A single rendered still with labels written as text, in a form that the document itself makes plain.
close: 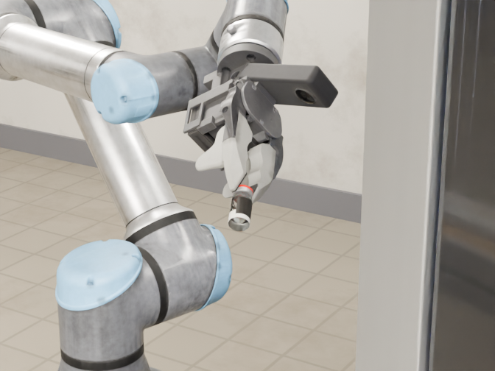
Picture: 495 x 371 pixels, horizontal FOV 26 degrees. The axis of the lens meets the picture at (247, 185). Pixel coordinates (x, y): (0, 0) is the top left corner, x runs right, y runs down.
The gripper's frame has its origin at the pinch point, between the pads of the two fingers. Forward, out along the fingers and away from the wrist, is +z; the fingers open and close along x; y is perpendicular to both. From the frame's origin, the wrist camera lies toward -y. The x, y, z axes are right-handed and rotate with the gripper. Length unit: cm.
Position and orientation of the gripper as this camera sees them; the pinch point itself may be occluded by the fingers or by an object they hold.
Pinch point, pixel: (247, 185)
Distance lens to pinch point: 109.2
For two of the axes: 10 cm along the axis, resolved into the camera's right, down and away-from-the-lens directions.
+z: -0.9, 7.2, -6.9
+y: -8.1, 3.5, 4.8
